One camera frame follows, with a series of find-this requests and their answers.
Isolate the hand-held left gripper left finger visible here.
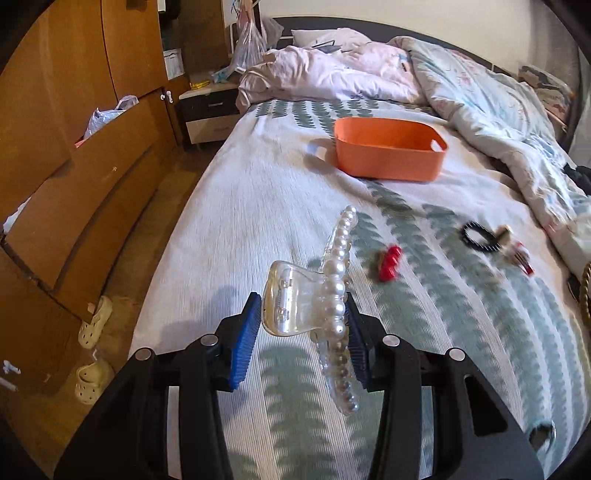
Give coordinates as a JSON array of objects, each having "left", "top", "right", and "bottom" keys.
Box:
[{"left": 54, "top": 292, "right": 263, "bottom": 480}]

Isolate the plastic bag in drawer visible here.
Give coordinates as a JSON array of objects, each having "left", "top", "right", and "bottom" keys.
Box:
[{"left": 82, "top": 95, "right": 140, "bottom": 142}]

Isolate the orange plastic basket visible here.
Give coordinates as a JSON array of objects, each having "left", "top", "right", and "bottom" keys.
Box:
[{"left": 333, "top": 116, "right": 448, "bottom": 183}]

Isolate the cream clog shoe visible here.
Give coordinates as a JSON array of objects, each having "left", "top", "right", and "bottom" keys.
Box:
[
  {"left": 74, "top": 359, "right": 114, "bottom": 406},
  {"left": 77, "top": 295, "right": 114, "bottom": 350}
]

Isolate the black beaded bracelet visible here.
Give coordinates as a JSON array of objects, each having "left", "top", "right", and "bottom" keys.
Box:
[{"left": 460, "top": 221, "right": 502, "bottom": 253}]

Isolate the white storage box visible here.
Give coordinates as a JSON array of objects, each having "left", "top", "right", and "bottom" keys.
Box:
[{"left": 163, "top": 48, "right": 186, "bottom": 80}]

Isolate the red and white hair clip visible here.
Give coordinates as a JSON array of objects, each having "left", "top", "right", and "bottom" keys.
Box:
[{"left": 505, "top": 242, "right": 535, "bottom": 276}]

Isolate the hanging clear plastic bag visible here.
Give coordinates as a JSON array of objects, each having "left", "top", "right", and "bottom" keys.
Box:
[{"left": 228, "top": 16, "right": 284, "bottom": 71}]

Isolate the white pillow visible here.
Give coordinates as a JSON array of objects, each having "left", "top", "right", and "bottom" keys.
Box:
[{"left": 291, "top": 28, "right": 372, "bottom": 51}]

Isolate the wooden wardrobe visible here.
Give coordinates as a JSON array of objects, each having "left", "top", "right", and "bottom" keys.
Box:
[{"left": 0, "top": 0, "right": 197, "bottom": 416}]

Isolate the dark nightstand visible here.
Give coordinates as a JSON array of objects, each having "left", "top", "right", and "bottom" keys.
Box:
[{"left": 178, "top": 84, "right": 243, "bottom": 149}]

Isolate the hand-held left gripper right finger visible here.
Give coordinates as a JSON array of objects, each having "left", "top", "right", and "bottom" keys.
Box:
[{"left": 344, "top": 294, "right": 546, "bottom": 480}]

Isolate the pearl hair claw clip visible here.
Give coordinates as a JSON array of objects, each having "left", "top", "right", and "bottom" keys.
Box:
[{"left": 262, "top": 205, "right": 361, "bottom": 417}]

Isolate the patterned cushion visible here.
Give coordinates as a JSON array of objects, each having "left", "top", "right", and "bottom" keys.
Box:
[{"left": 517, "top": 65, "right": 577, "bottom": 132}]

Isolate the dark cloth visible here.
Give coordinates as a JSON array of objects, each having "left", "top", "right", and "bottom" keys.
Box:
[{"left": 562, "top": 165, "right": 591, "bottom": 186}]

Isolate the dark bed headboard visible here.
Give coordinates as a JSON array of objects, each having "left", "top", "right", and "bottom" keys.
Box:
[{"left": 271, "top": 17, "right": 527, "bottom": 77}]

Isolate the pale pink duvet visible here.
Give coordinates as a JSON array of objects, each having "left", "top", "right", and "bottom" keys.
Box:
[{"left": 236, "top": 28, "right": 428, "bottom": 114}]

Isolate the floral light blue duvet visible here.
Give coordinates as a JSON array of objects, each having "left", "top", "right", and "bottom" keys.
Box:
[{"left": 387, "top": 36, "right": 591, "bottom": 278}]

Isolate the leaf-print bedspread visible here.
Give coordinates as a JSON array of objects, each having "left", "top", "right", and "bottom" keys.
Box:
[{"left": 128, "top": 98, "right": 591, "bottom": 480}]

